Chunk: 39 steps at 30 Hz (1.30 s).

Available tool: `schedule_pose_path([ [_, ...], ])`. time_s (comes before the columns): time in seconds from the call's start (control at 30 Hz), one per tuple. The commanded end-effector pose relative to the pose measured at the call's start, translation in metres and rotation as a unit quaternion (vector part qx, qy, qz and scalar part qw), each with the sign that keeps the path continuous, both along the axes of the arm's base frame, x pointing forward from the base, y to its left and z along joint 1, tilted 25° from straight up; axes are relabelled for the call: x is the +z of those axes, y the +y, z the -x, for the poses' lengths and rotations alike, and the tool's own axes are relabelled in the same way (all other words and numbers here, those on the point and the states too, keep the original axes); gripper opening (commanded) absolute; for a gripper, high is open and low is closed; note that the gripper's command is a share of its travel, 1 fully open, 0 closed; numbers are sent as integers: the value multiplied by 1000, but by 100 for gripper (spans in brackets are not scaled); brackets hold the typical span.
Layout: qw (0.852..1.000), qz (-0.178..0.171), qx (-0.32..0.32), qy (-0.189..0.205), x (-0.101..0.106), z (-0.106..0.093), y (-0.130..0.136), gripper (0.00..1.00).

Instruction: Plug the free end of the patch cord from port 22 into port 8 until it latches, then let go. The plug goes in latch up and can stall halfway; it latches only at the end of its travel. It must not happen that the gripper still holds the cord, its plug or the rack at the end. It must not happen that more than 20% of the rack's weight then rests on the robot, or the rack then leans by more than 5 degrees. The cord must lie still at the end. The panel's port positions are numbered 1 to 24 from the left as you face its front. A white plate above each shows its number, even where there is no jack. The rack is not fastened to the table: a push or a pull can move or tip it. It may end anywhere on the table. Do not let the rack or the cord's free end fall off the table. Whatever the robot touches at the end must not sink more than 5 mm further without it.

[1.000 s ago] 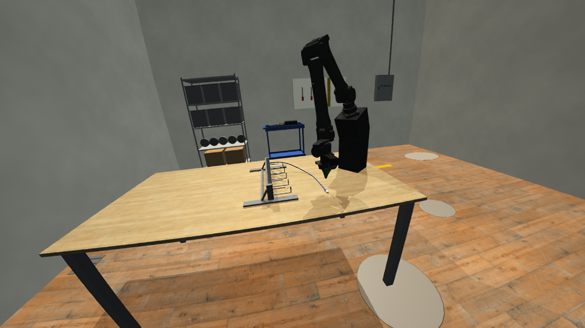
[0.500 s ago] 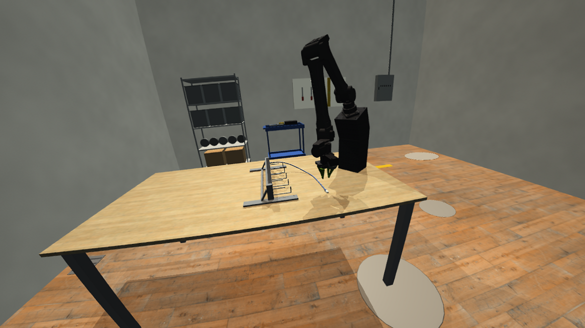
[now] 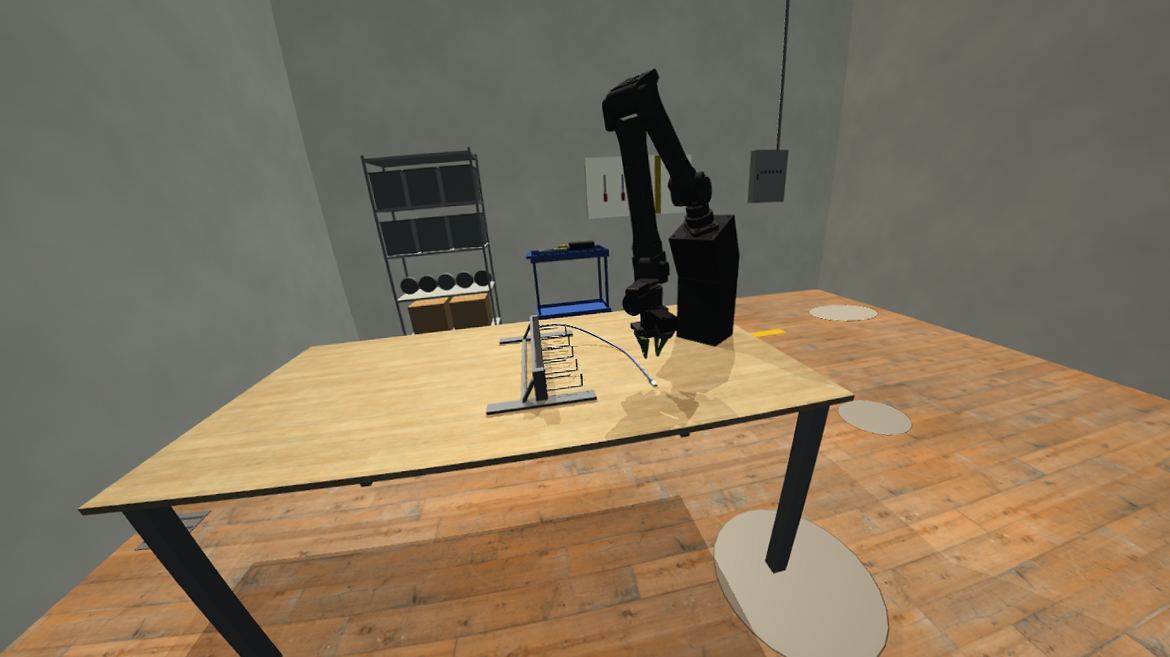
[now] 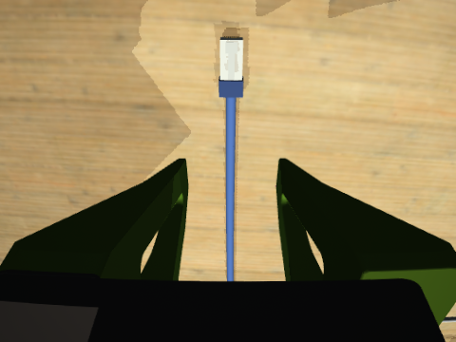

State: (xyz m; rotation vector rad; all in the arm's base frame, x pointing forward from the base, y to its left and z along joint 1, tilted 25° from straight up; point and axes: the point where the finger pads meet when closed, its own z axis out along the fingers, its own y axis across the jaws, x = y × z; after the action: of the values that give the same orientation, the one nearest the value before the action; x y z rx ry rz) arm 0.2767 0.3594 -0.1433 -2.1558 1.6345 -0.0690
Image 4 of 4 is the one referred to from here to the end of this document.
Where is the blue cable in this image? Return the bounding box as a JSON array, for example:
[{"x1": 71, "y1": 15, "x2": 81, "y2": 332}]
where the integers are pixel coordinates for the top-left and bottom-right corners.
[{"x1": 226, "y1": 98, "x2": 237, "y2": 281}]

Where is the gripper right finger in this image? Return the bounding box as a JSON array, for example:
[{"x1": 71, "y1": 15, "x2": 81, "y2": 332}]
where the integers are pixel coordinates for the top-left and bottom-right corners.
[{"x1": 276, "y1": 158, "x2": 456, "y2": 326}]

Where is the network cable plug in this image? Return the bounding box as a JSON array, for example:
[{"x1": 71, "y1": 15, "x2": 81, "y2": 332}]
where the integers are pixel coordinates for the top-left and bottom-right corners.
[{"x1": 218, "y1": 36, "x2": 243, "y2": 98}]

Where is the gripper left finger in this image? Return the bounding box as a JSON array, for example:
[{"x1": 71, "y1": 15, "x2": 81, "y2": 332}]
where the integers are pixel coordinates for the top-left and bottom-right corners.
[{"x1": 0, "y1": 158, "x2": 189, "y2": 280}]

